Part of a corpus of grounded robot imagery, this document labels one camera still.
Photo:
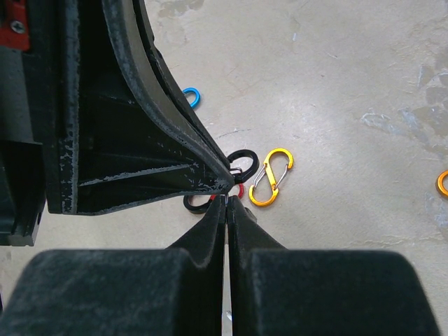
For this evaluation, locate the orange red carabiner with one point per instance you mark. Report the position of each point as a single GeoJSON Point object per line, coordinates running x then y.
{"type": "Point", "coordinates": [440, 184]}

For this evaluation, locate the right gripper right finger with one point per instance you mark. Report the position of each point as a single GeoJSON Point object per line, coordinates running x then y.
{"type": "Point", "coordinates": [332, 292]}

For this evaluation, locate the key with black tag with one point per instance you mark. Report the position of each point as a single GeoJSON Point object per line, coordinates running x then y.
{"type": "Point", "coordinates": [241, 224]}

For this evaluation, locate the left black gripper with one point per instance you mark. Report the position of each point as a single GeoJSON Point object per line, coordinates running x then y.
{"type": "Point", "coordinates": [40, 79]}

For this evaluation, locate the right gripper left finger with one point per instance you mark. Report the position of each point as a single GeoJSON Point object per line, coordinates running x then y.
{"type": "Point", "coordinates": [173, 291]}

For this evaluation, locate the teal carabiner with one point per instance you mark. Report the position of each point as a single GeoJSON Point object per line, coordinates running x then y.
{"type": "Point", "coordinates": [193, 96]}

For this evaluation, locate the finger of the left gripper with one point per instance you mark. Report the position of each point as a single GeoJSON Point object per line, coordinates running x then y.
{"type": "Point", "coordinates": [127, 135]}

